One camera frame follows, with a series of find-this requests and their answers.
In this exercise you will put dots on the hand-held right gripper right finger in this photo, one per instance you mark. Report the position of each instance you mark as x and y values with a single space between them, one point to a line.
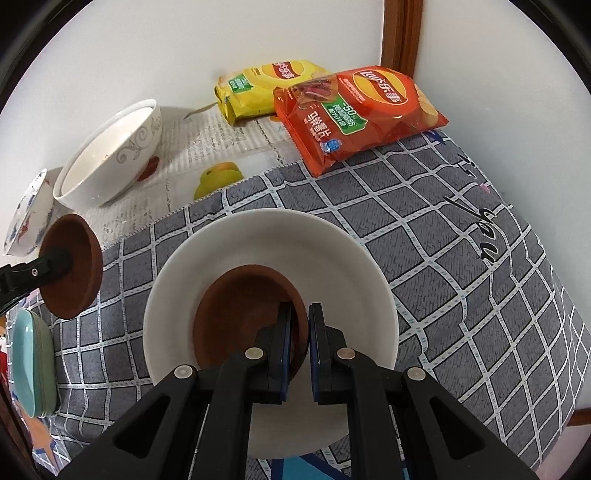
315 355

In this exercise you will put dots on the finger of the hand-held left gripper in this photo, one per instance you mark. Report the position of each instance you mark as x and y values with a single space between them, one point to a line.
41 270

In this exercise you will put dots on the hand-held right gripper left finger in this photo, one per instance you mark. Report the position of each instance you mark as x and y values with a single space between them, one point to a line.
277 355

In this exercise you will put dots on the small brown bowl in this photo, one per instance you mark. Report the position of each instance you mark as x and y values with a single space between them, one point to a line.
78 286
240 314

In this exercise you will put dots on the light blue plate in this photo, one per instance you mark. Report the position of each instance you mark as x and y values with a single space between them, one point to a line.
30 364

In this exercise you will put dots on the plain white bowl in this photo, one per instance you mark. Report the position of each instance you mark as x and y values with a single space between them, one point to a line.
184 277

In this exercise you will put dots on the crane print porcelain bowl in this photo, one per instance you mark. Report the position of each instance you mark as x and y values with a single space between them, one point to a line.
30 217

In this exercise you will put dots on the white bowl with grey swirls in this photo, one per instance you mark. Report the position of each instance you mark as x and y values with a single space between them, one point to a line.
115 157

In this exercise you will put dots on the grey checkered blanket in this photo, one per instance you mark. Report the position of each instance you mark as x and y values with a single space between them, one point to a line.
438 254

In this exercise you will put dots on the newspaper sheet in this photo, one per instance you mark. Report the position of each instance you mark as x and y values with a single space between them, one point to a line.
198 138

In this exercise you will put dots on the red chips bag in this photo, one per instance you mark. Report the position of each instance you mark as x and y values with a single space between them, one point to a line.
360 115

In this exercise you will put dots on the yellow chips bag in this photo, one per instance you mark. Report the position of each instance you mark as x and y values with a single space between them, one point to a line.
258 92

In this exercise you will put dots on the brown wooden door frame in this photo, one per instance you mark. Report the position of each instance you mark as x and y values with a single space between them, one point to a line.
401 32

